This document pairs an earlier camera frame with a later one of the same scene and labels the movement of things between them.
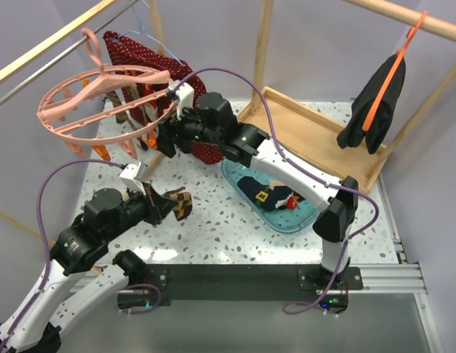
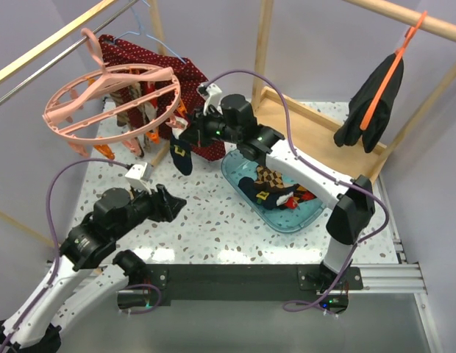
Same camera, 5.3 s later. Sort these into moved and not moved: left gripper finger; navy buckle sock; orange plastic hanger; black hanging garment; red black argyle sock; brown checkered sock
Moved: brown checkered sock; left gripper finger
Not moved: orange plastic hanger; black hanging garment; red black argyle sock; navy buckle sock
